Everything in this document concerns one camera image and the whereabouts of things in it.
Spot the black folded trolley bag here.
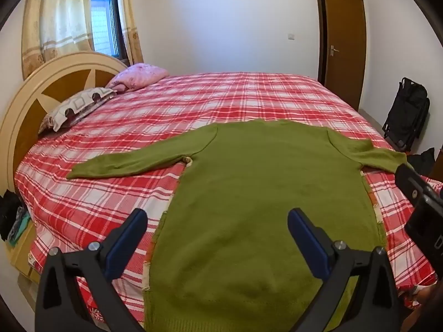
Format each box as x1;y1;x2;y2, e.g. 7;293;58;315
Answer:
382;77;430;152

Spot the red plaid bed sheet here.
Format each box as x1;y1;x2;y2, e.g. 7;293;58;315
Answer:
14;71;441;325

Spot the window with dark frame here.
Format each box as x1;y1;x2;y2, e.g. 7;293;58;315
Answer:
91;0;129;65

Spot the white brown patterned pillow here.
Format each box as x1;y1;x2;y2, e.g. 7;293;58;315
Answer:
38;87;116;134

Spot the dark clothes pile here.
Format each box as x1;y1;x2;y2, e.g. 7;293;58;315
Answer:
0;190;31;247

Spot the cream wooden headboard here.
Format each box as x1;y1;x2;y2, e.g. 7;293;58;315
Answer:
1;52;127;193

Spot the green striped knit sweater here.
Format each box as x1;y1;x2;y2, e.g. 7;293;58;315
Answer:
69;120;406;331

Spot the brown wooden door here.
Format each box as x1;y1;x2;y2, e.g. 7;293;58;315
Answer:
317;0;367;110

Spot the pink pillow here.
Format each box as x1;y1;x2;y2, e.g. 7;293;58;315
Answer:
106;63;169;93

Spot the black bag on floor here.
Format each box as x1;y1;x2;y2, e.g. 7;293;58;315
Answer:
407;148;436;177

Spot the wooden bedside table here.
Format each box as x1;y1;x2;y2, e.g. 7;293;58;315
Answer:
4;221;42;285

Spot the beige patterned curtain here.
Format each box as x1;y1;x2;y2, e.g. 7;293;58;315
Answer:
22;0;94;78

